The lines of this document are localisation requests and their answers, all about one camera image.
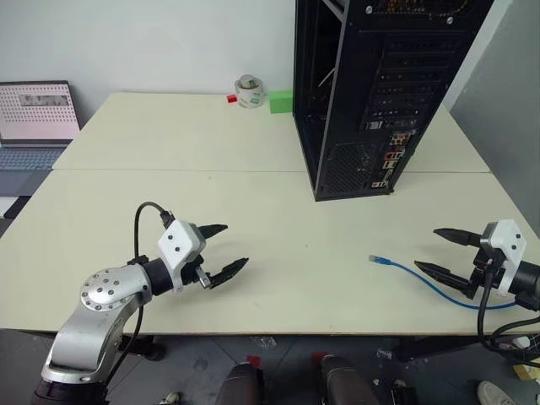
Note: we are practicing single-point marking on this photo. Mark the clear tape roll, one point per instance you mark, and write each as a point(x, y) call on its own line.
point(250, 95)

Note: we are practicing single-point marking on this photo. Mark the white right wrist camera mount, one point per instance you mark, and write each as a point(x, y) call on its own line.
point(508, 244)

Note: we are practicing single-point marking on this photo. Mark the white shoe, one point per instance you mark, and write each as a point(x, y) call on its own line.
point(495, 394)

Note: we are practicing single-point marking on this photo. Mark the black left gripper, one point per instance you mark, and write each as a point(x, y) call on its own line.
point(195, 272)

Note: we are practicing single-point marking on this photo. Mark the grey open laptop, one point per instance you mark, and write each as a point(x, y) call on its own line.
point(34, 114)

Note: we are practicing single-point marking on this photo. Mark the green block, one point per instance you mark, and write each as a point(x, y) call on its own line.
point(281, 103)

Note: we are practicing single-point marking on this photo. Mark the dark rounded shape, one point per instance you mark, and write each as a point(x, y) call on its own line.
point(240, 386)
point(346, 384)

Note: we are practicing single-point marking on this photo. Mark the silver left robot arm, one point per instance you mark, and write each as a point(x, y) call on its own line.
point(105, 291)

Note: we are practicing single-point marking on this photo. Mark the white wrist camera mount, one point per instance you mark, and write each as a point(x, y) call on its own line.
point(508, 244)
point(179, 242)

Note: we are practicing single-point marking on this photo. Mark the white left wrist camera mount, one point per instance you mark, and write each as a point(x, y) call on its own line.
point(179, 242)

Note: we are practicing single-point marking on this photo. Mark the yellow box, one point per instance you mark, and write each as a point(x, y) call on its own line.
point(527, 373)

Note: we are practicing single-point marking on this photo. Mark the small red block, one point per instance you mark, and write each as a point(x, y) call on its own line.
point(231, 99)

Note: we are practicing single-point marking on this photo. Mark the black computer tower case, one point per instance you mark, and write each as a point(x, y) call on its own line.
point(350, 105)

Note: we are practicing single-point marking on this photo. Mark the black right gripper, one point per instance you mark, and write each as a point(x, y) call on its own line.
point(485, 270)

